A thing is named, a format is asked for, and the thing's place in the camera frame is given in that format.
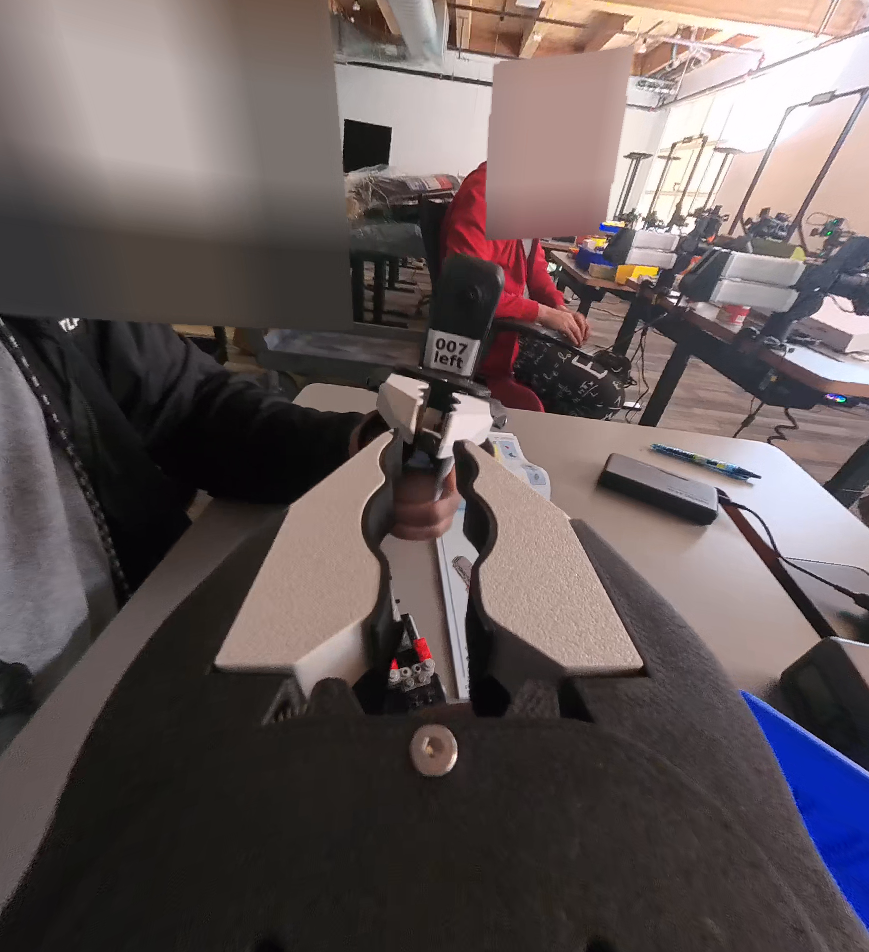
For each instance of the black cube device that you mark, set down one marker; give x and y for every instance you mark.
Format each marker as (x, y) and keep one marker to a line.
(851, 692)

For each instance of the black smartphone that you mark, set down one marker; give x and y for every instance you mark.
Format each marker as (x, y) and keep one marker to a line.
(829, 576)

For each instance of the black office chair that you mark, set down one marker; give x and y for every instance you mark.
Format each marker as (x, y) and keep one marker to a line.
(431, 238)

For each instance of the person's grey sweatshirt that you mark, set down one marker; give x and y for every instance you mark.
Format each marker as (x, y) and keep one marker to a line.
(18, 520)

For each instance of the instruction booklet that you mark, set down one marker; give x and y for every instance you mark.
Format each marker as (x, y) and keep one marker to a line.
(524, 468)

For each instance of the partly built toy brick model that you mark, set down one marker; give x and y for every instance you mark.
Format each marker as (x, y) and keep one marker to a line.
(412, 673)

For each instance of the person's left hand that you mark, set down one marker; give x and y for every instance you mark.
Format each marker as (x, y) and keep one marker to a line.
(419, 513)

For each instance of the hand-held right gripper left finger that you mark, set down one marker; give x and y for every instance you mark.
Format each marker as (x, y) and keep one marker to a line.
(308, 595)

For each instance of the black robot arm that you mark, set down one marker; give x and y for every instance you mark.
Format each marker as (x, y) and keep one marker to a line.
(851, 260)

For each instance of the person's black jacket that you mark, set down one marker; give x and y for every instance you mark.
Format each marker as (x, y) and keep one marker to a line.
(107, 416)

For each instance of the black flat box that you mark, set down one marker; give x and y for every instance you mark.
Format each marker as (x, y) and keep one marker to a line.
(658, 487)

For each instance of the white flat box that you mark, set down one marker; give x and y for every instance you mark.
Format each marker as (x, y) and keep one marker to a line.
(866, 331)

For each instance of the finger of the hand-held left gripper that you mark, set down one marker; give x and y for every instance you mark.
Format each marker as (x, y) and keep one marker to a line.
(468, 430)
(401, 405)

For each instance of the blue plastic bin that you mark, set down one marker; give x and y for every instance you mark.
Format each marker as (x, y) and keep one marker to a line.
(851, 833)

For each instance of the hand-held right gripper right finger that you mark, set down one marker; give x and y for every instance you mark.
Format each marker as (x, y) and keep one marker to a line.
(553, 595)

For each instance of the white storage box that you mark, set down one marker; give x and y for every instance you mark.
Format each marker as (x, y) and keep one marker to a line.
(758, 271)

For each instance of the long wooden work table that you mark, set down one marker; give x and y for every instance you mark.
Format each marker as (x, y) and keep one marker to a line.
(851, 379)

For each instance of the blue patterned pen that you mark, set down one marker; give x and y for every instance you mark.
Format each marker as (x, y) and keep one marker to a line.
(702, 461)

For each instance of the black wall screen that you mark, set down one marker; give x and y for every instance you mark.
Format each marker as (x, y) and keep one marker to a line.
(367, 145)

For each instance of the person's left forearm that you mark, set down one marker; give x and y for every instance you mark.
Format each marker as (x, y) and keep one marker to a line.
(271, 446)

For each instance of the black metal frame rig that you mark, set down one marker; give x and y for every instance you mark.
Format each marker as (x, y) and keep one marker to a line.
(824, 97)

